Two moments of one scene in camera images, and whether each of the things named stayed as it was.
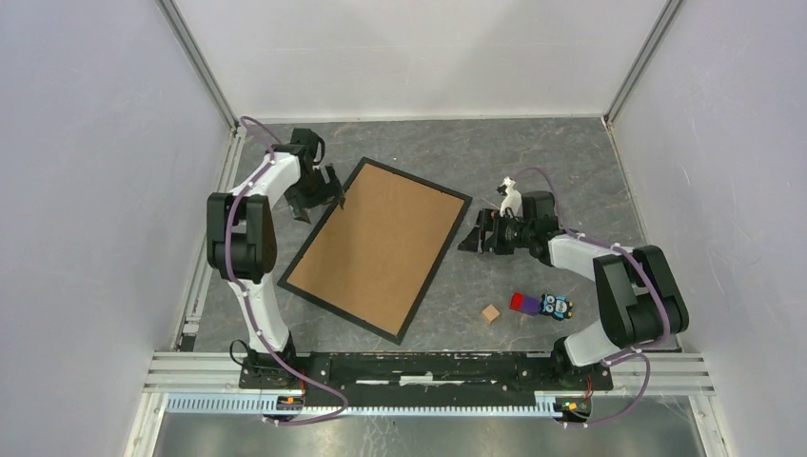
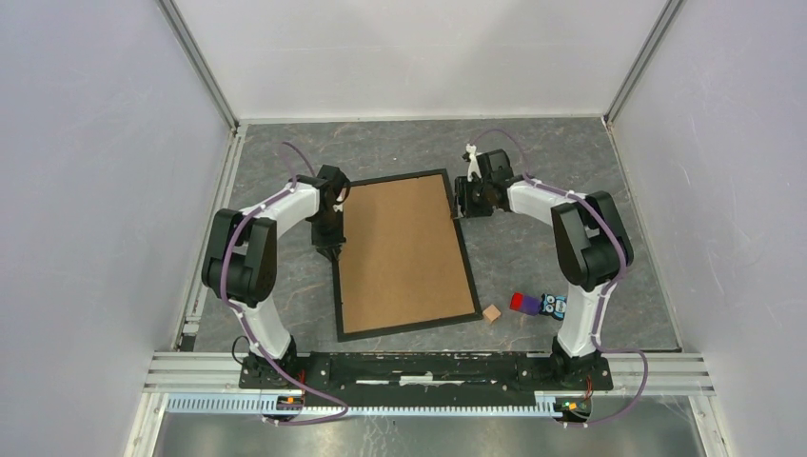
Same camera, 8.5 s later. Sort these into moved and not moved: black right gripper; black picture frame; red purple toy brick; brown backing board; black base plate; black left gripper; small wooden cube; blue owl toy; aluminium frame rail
Moved: brown backing board; black left gripper; black picture frame; black right gripper
Not moved: aluminium frame rail; black base plate; red purple toy brick; small wooden cube; blue owl toy
